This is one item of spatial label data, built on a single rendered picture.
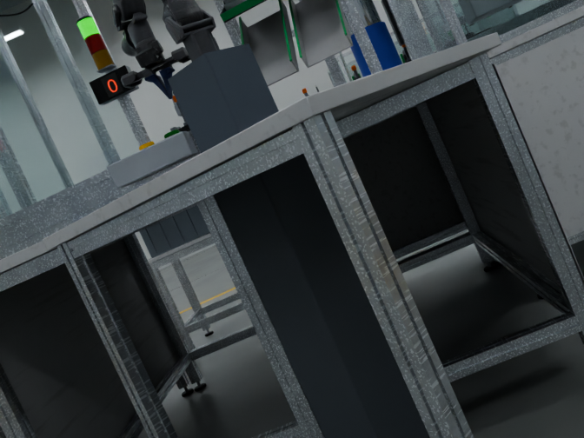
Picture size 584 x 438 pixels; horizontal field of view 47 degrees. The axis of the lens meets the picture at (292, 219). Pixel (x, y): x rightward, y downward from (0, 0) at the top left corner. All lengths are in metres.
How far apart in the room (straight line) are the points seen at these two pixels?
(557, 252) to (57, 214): 1.24
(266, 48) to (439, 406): 1.13
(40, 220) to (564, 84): 1.68
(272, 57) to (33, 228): 0.77
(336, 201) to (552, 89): 1.49
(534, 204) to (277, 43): 0.79
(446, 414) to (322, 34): 1.09
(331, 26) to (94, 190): 0.75
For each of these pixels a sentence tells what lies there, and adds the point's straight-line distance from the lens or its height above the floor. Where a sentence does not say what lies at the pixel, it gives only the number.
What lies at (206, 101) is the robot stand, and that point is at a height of 0.97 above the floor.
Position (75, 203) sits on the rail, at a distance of 1.80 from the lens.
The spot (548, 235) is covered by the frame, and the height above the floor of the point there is 0.38.
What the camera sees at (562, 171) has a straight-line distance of 2.42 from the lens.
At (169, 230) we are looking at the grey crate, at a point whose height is 0.72.
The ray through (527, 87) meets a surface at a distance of 2.38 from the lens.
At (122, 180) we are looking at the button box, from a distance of 1.68.
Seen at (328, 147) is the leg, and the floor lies 0.78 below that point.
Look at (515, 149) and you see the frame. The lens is 1.63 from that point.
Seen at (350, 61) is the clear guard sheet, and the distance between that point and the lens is 10.57.
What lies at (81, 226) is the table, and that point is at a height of 0.84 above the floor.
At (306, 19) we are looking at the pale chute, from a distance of 1.90.
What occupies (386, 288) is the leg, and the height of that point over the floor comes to 0.55.
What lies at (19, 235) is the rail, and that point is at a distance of 1.87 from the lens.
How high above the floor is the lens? 0.78
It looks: 4 degrees down
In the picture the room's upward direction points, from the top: 24 degrees counter-clockwise
